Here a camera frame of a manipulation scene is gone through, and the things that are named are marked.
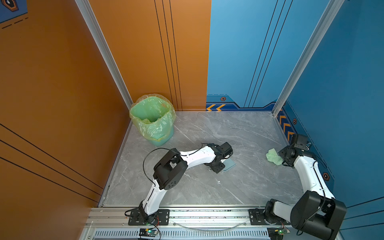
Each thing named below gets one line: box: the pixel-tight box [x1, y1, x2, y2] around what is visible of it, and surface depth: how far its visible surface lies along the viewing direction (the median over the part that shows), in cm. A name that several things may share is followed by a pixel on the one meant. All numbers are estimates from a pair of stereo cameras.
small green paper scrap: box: [266, 148, 283, 166], surface depth 94 cm
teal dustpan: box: [220, 158, 237, 172], surface depth 93 cm
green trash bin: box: [129, 94, 176, 146], surface depth 91 cm
